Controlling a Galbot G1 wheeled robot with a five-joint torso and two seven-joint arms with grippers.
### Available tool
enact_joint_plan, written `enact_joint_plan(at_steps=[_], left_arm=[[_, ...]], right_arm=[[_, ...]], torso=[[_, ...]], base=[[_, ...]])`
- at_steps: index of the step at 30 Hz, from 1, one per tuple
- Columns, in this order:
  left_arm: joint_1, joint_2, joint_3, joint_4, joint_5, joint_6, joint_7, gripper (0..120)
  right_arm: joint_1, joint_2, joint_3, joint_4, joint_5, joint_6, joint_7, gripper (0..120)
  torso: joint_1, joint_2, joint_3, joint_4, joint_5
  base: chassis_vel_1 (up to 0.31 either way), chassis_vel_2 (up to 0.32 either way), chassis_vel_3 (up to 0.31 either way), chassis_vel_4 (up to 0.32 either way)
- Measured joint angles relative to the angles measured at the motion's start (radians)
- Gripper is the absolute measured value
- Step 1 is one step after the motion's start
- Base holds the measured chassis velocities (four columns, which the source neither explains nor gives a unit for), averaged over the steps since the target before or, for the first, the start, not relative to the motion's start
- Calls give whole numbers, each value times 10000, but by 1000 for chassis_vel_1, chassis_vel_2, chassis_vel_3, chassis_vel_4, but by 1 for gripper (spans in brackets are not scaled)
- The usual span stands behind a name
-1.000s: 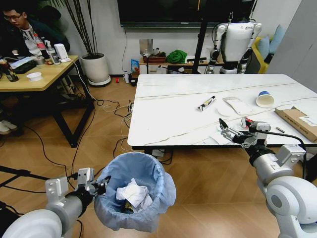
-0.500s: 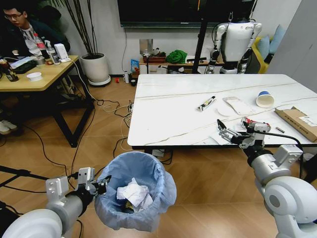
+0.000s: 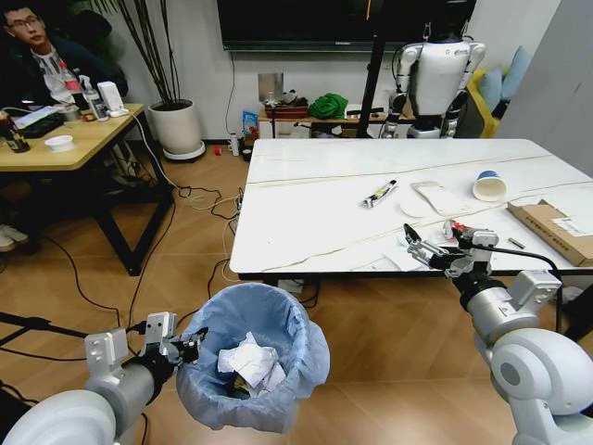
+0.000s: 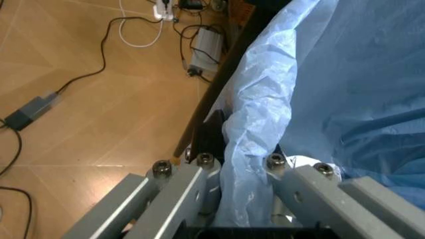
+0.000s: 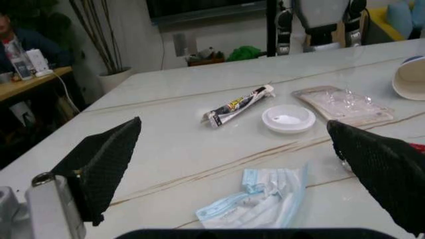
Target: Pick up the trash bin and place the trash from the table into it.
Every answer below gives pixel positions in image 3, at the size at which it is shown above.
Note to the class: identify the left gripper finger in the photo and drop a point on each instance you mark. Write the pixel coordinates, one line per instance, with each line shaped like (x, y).
(194, 337)
(190, 354)

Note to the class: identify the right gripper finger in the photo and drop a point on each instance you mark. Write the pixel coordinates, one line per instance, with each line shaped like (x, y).
(428, 254)
(464, 240)

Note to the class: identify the trash bin with blue liner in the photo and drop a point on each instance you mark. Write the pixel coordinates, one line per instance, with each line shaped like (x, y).
(287, 324)

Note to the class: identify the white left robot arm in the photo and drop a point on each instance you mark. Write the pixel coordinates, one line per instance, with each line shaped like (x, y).
(69, 417)

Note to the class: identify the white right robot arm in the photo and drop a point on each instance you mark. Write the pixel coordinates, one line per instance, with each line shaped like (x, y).
(533, 371)

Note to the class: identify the red and clear wrapper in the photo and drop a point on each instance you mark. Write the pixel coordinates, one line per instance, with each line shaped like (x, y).
(450, 227)

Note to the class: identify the white tissue sheet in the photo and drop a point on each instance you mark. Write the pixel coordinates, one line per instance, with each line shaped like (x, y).
(394, 259)

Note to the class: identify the round white paper lid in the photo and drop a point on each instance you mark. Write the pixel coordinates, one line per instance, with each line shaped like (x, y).
(410, 207)

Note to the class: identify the white flat pouch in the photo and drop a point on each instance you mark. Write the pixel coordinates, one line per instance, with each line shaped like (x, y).
(437, 197)

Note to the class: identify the small black stick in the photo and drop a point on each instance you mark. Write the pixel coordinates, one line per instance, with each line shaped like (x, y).
(515, 242)

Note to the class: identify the blue and white paper cup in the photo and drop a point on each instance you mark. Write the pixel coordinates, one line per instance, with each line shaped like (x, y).
(488, 187)

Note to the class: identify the dark yellow wrapper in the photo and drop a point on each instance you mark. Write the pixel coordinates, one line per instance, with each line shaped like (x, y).
(239, 385)

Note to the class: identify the crumpled white paper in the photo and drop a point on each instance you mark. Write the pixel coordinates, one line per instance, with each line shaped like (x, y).
(250, 364)

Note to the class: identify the black and silver tube wrapper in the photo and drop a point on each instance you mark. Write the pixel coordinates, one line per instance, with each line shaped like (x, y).
(380, 193)

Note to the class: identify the flat brown cardboard box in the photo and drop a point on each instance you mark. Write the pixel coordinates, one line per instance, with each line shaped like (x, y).
(553, 227)

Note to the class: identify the white power strip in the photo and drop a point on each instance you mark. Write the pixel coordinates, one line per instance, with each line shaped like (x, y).
(292, 285)

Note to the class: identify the black tripod legs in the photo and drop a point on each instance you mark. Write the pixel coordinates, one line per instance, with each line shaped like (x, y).
(41, 325)

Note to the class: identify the yellow armchair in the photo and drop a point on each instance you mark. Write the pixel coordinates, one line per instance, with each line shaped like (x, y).
(482, 109)

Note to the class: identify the pale blue pillow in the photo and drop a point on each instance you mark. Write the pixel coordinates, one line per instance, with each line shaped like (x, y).
(516, 72)
(491, 85)

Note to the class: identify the white humanoid robot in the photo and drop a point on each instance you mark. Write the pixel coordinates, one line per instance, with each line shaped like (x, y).
(437, 83)

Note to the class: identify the green cloth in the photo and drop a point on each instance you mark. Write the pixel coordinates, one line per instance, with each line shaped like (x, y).
(328, 105)

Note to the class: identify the low wooden bench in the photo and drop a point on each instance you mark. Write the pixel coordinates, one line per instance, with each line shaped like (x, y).
(296, 127)

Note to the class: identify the black stand pole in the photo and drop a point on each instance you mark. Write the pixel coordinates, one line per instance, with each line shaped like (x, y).
(370, 69)

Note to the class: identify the white shoe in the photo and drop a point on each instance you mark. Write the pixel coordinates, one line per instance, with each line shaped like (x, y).
(11, 236)

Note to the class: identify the white floor bottle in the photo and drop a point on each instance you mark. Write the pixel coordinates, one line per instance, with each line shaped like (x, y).
(235, 144)

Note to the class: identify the dark red tray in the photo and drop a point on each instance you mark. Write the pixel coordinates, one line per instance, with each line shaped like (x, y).
(285, 111)

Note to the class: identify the white plant pot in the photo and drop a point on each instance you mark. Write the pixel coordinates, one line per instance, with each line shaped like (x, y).
(176, 125)

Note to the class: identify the blue snack bag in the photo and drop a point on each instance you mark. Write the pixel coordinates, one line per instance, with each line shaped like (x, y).
(250, 123)

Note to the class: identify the silver square box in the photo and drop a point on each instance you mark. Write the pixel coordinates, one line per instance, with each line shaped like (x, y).
(271, 88)

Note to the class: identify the white bowl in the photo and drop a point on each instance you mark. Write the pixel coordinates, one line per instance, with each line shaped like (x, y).
(59, 143)

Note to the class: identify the black television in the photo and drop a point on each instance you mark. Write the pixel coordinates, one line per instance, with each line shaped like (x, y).
(343, 23)

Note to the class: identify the small white bottle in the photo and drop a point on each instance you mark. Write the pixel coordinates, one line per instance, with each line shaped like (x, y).
(99, 109)

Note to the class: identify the silver tape roll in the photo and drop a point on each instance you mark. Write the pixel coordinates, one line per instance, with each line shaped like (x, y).
(70, 113)

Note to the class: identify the white box-shaped device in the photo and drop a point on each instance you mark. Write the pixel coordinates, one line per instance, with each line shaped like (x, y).
(109, 95)

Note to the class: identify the dark spray bottle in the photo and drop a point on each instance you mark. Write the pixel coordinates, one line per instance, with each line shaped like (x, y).
(85, 95)

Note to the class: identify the dark glass bottle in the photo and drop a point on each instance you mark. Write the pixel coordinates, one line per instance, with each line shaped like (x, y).
(15, 134)

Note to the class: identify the pale blue paper stack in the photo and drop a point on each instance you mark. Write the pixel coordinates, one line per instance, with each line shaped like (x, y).
(34, 116)

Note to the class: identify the clear bottle with red label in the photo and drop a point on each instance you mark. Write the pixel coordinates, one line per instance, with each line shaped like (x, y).
(69, 81)

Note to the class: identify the tall dark plant stems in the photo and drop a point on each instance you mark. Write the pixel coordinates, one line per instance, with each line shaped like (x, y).
(155, 51)

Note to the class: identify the person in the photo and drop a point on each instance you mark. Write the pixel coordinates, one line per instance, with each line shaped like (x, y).
(51, 51)

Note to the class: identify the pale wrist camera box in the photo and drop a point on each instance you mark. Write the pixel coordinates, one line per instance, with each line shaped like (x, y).
(160, 328)
(484, 238)

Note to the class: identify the wooden desk with black frame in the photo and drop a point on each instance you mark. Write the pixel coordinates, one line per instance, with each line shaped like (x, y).
(92, 143)

